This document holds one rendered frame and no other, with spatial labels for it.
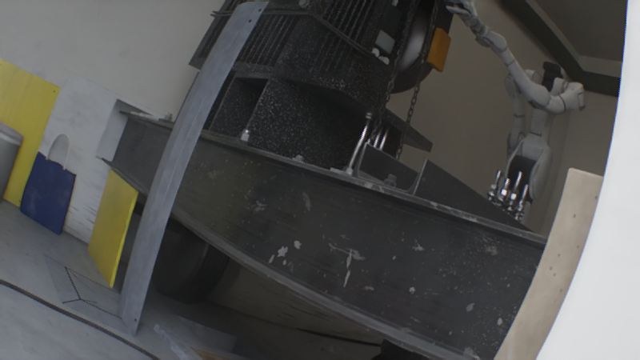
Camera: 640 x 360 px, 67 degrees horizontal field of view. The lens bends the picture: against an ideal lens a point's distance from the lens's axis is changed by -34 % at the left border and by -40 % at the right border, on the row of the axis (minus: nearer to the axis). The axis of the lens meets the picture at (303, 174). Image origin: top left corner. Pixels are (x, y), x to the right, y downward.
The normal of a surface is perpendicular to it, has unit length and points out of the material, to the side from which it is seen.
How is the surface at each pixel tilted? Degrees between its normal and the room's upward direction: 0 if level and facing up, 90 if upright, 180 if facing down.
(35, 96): 87
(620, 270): 90
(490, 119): 90
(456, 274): 90
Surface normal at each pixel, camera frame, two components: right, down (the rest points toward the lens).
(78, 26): 0.50, 0.16
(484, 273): -0.77, -0.36
